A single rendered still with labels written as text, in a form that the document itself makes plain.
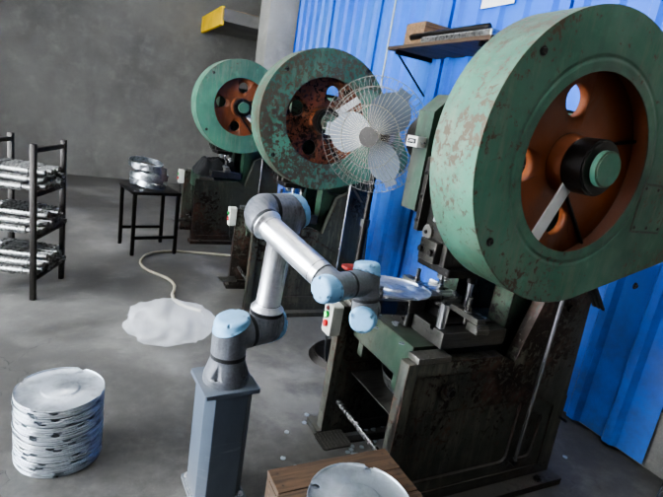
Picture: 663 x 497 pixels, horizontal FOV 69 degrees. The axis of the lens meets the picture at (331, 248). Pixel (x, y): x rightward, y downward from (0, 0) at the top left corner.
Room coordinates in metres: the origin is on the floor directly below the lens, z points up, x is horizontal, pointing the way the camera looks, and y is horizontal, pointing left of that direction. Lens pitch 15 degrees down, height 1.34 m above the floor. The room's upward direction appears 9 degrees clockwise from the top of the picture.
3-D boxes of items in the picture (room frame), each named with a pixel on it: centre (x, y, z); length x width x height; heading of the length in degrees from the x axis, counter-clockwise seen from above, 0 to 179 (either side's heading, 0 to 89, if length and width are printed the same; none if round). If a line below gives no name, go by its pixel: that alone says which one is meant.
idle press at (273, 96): (3.51, 0.04, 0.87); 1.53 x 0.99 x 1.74; 116
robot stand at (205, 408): (1.46, 0.28, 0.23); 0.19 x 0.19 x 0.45; 32
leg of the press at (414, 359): (1.64, -0.70, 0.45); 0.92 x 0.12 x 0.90; 118
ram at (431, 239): (1.79, -0.41, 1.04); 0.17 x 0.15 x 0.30; 118
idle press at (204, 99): (5.04, 0.93, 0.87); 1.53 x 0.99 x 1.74; 121
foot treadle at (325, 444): (1.75, -0.33, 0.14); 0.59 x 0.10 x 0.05; 118
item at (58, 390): (1.53, 0.88, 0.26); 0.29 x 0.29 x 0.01
